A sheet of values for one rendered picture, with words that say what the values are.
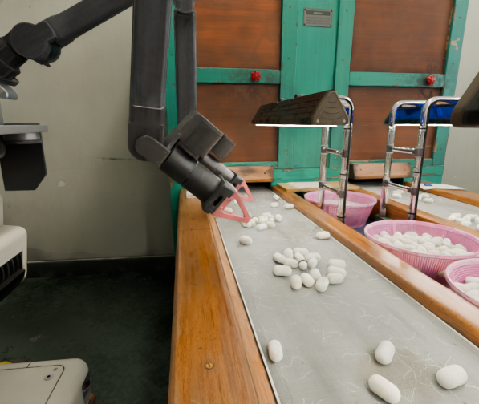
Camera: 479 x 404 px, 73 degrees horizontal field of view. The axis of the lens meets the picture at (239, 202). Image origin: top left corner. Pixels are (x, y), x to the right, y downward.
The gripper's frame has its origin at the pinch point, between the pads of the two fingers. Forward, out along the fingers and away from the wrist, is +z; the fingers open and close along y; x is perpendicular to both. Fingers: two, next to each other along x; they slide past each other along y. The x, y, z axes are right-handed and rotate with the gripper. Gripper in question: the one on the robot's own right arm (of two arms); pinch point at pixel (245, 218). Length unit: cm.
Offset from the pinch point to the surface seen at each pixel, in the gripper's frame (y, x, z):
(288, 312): -16.0, 6.1, 10.7
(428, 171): 81, -67, 86
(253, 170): 77, -10, 15
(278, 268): -3.6, 3.5, 11.1
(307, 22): 82, -72, -7
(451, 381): -34.9, -3.8, 19.6
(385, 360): -30.1, -0.2, 16.0
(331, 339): -23.7, 3.4, 13.7
